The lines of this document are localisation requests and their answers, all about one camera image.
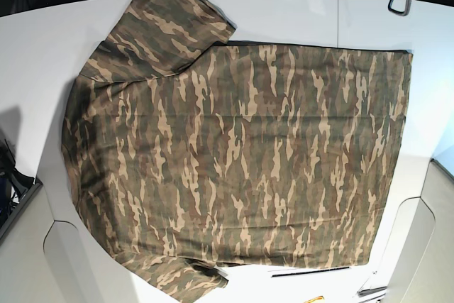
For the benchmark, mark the grey flat tool bottom right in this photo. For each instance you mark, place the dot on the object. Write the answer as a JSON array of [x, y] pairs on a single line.
[[369, 288]]

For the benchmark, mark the yellow orange object bottom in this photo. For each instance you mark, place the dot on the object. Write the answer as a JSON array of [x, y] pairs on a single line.
[[319, 299]]

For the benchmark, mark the black equipment at left edge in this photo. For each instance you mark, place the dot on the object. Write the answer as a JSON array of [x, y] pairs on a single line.
[[14, 184]]

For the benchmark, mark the camouflage T-shirt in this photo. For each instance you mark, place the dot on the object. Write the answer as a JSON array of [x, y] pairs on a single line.
[[186, 152]]

